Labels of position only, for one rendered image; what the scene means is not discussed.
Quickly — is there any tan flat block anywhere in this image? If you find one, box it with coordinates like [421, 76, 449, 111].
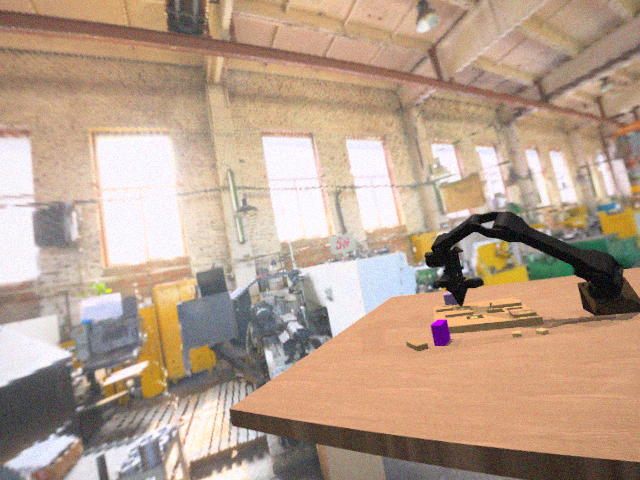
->
[406, 339, 428, 351]

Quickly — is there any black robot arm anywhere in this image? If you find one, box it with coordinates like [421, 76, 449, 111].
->
[424, 211, 624, 304]

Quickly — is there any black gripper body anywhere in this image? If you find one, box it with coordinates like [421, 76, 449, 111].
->
[433, 265, 485, 289]

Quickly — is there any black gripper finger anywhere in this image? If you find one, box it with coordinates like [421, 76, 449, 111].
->
[454, 288, 468, 306]
[445, 286, 461, 306]

